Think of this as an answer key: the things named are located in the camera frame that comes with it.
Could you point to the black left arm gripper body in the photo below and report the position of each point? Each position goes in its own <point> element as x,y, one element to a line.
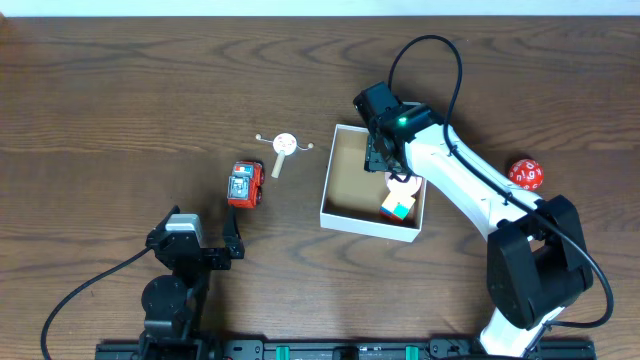
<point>201,255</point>

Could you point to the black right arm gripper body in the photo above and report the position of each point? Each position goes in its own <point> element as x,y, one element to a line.
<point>376,159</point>

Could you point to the white toy duck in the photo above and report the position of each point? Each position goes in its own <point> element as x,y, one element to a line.
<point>398,186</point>

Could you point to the colourful puzzle cube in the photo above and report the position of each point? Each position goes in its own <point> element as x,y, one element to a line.
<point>397,206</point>

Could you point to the red toy fire truck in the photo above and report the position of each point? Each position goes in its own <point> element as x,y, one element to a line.
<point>244,186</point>

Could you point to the red polyhedral die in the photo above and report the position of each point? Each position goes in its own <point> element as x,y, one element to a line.
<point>526,173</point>

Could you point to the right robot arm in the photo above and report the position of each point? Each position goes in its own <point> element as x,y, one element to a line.
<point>537,262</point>

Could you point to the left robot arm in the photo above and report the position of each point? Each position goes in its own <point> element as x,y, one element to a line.
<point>174,303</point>

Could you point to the white cardboard box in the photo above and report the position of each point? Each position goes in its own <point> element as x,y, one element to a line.
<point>352,197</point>

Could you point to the wooden pig rattle drum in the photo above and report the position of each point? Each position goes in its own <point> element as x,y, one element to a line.
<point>284,145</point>

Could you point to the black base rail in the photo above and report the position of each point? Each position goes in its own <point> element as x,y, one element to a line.
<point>255,349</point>

